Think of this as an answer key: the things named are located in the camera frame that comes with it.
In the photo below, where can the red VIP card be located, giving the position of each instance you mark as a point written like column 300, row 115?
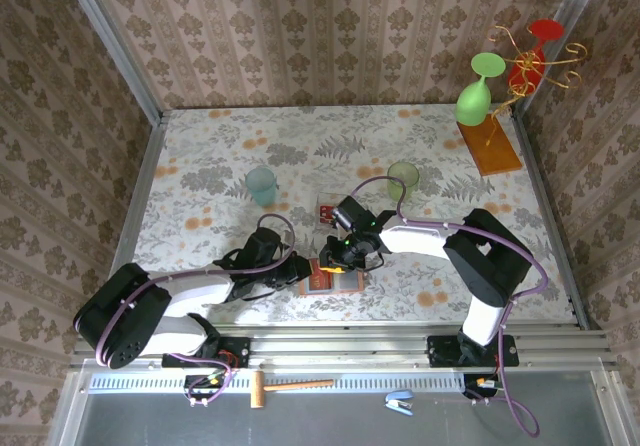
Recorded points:
column 327, row 216
column 318, row 282

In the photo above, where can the clear plastic box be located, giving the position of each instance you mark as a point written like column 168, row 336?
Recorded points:
column 325, row 198

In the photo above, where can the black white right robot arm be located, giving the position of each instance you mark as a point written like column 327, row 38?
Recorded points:
column 487, row 258

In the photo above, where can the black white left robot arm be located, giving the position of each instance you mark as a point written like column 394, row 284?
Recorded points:
column 122, row 316

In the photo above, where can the green plastic cup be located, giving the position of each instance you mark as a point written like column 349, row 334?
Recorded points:
column 402, row 181

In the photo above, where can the teal plastic cup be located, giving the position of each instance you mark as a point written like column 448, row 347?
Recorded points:
column 262, row 191

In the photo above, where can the wooden mallet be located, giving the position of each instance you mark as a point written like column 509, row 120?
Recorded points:
column 258, row 390

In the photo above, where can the floral print tablecloth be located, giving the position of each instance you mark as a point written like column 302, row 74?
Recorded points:
column 300, row 131

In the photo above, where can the black power connector block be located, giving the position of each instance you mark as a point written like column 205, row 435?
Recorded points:
column 477, row 386
column 200, row 388

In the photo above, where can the blue stapler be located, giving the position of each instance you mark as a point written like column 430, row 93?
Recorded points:
column 400, row 397

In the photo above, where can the grey metal shelf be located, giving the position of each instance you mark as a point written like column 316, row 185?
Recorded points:
column 325, row 426

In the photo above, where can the green plastic wine glass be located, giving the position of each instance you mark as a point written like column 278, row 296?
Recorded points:
column 470, row 103

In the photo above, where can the red plastic wine glass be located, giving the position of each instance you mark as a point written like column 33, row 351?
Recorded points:
column 546, row 30

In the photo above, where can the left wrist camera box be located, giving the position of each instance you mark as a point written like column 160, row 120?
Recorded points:
column 265, row 243

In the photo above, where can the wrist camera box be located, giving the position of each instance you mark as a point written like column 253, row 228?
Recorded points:
column 265, row 243
column 352, row 212

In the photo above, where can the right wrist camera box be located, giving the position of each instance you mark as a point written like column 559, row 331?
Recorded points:
column 352, row 212

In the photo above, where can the aluminium extrusion frame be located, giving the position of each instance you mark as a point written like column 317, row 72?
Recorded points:
column 340, row 346

